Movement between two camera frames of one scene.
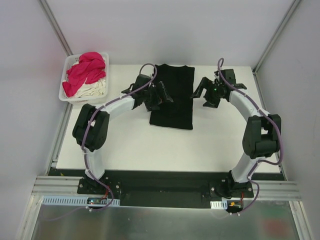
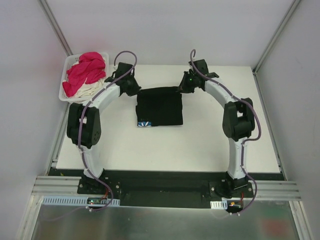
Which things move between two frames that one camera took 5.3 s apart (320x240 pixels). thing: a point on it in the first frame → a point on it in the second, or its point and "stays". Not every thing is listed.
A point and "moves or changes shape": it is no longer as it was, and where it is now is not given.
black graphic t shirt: [178, 81] moves or changes shape
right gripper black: [208, 92] → [184, 86]
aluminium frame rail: [58, 186] stays
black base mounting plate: [164, 187] stays
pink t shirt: [91, 68] stays
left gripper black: [155, 97] → [134, 88]
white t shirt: [97, 88] stays
